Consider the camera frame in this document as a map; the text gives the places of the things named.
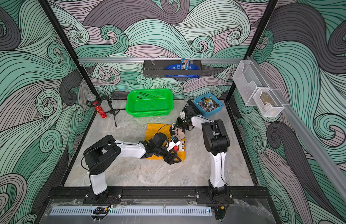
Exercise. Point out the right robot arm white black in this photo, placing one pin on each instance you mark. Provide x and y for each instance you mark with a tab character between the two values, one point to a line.
216	142

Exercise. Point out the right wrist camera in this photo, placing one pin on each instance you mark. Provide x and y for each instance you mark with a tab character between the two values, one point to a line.
183	115

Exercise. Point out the aluminium wall rail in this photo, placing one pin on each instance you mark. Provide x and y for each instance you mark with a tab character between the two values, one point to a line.
83	60

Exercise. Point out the large clear wall bin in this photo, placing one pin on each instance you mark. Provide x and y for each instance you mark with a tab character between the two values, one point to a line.
248	79

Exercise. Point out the blue tray with small parts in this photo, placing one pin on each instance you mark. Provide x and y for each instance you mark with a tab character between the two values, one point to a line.
208	104

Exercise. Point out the black wall shelf basket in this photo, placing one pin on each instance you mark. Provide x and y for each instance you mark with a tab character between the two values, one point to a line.
157	69

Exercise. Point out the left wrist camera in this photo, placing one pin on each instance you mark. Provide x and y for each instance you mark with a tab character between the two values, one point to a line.
174	144

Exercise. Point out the yellow pillowcase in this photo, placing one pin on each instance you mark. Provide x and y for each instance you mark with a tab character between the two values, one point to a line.
169	130

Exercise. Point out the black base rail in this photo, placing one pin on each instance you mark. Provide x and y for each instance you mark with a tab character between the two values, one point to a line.
196	194

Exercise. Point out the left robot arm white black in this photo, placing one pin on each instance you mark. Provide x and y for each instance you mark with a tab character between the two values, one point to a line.
98	157

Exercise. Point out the small clear wall bin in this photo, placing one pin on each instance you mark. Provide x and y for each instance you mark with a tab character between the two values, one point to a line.
267	103

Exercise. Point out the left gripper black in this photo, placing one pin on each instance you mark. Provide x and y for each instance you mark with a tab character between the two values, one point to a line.
170	161

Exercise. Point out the black remote control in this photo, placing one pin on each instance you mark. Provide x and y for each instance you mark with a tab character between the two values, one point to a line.
191	103

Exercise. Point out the blue snack packet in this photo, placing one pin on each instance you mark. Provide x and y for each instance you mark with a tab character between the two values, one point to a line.
185	64

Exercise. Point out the green plastic basket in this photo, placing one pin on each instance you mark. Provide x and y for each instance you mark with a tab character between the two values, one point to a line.
149	103

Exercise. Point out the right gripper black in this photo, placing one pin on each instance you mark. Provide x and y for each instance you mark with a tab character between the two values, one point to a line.
182	123

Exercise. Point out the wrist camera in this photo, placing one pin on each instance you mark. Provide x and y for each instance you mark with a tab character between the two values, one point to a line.
183	115
174	144

